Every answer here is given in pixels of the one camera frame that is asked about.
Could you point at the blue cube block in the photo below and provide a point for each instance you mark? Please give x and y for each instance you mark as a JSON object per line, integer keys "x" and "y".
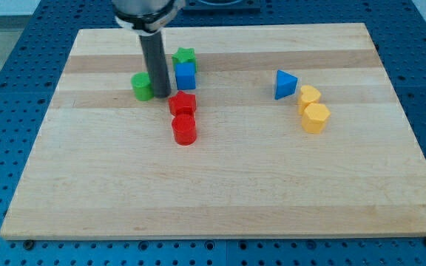
{"x": 185, "y": 76}

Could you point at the green star block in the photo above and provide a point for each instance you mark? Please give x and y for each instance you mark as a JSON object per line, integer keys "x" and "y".
{"x": 184, "y": 55}

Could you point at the green cylinder block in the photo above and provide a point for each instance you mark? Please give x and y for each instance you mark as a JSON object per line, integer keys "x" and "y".
{"x": 141, "y": 86}

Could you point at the yellow hexagon block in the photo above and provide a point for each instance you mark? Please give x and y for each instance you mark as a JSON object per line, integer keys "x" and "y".
{"x": 315, "y": 117}

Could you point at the yellow heart block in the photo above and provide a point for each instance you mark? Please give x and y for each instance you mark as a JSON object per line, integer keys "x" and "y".
{"x": 308, "y": 94}

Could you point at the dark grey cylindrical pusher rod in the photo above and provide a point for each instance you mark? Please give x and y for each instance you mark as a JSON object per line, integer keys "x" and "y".
{"x": 155, "y": 60}

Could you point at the red star block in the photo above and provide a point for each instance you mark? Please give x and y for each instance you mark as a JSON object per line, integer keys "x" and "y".
{"x": 182, "y": 104}

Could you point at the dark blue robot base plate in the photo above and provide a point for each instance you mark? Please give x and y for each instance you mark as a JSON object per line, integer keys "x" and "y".
{"x": 222, "y": 5}

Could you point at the wooden board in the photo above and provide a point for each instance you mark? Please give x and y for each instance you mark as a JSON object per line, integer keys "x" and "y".
{"x": 105, "y": 166}

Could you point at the blue triangle block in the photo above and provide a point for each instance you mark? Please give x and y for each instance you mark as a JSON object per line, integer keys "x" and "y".
{"x": 285, "y": 84}

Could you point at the red cylinder block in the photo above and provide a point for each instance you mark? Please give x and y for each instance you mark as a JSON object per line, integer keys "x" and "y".
{"x": 184, "y": 129}

